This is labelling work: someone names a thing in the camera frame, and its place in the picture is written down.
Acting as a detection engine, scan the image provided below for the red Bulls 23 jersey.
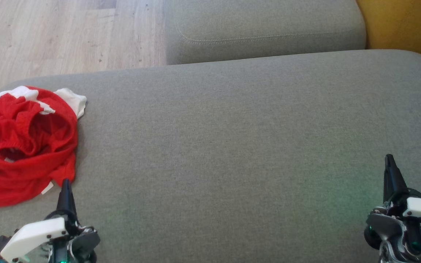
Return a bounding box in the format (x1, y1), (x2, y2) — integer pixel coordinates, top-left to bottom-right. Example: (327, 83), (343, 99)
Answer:
(0, 87), (87, 208)

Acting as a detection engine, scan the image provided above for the large grey sofa seat cushion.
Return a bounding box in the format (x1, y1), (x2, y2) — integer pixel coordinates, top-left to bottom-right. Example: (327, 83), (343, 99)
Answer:
(0, 49), (421, 263)

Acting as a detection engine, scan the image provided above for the small grey sofa cushion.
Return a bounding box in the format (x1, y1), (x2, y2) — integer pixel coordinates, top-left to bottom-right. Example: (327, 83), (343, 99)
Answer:
(163, 0), (367, 65)

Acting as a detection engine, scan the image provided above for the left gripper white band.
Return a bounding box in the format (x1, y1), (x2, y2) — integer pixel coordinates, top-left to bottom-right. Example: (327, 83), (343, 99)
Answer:
(0, 179), (100, 263)

